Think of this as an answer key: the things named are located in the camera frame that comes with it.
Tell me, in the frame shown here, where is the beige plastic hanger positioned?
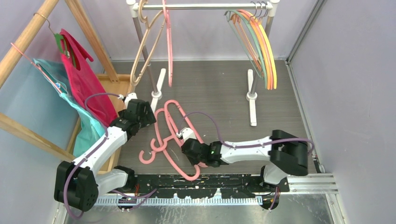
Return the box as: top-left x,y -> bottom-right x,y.
129,0 -> 168,86

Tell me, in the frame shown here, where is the grey-green thin hanger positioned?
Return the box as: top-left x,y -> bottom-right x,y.
224,2 -> 269,89

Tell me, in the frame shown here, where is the thin pink hanger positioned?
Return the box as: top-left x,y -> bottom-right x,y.
230,1 -> 270,87
11,43 -> 70,95

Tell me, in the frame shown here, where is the yellow thin hanger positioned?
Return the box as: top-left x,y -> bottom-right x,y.
238,0 -> 280,90

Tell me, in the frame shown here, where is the orange thin hanger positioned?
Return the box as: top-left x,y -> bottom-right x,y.
236,1 -> 275,90

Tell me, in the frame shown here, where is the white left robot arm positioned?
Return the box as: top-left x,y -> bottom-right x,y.
54,99 -> 156,212

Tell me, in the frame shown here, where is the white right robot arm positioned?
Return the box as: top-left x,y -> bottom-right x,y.
177,128 -> 309,192

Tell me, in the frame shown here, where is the wooden tray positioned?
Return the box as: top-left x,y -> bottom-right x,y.
66,73 -> 138,172

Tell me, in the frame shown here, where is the red garment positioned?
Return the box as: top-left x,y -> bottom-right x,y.
60,29 -> 118,127

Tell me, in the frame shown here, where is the teal garment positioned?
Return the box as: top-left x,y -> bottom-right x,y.
34,58 -> 105,157

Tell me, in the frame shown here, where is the white metal clothes rack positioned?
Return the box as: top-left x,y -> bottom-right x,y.
126,0 -> 267,126

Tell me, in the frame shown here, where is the green hanger with metal hook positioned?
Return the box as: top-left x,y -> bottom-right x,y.
34,12 -> 76,66

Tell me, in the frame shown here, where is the thin pink hanger on wood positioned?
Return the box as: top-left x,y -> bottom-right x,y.
11,43 -> 70,95

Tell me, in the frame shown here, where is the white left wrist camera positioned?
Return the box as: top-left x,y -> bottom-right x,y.
118,92 -> 138,107

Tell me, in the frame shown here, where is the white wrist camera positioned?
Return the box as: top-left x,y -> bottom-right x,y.
118,92 -> 138,107
176,127 -> 197,142

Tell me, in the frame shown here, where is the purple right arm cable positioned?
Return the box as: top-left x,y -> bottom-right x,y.
179,112 -> 315,155

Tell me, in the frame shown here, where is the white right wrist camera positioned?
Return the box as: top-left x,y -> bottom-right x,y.
176,127 -> 197,142

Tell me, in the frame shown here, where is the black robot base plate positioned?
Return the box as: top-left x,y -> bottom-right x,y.
117,168 -> 290,199

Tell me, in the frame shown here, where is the slotted cable duct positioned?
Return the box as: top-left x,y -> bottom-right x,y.
94,195 -> 262,206

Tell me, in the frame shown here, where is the wooden clothes rack frame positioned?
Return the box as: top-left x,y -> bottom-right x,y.
0,0 -> 119,161

